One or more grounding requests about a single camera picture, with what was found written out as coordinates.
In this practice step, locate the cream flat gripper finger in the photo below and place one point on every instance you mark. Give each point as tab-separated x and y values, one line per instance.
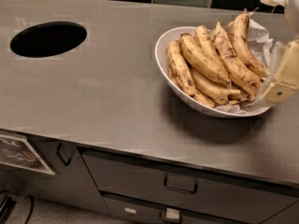
283	80

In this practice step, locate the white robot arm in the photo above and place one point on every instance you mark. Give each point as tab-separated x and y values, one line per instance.
291	15

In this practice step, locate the long central spotted banana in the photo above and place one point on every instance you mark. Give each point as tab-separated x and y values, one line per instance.
240	75

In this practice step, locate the lower middle banana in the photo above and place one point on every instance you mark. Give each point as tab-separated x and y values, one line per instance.
215	91

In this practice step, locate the white oval bowl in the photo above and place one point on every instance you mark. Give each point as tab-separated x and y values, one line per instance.
162	52

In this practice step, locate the white paper liner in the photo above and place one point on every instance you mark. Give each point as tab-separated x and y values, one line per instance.
260	44

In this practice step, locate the upper grey drawer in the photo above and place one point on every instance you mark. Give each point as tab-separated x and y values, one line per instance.
133	179

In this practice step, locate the grey drawer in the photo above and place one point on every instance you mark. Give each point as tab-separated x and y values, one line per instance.
143	212
133	179

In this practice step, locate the lower grey drawer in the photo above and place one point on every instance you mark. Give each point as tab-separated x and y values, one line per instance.
143	212

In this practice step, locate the grey cabinet door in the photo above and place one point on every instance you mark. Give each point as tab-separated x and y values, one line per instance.
71	183

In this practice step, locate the round black counter hole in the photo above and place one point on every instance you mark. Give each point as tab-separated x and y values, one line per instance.
48	39

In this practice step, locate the framed sign on cabinet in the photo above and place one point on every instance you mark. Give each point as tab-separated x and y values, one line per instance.
17	151

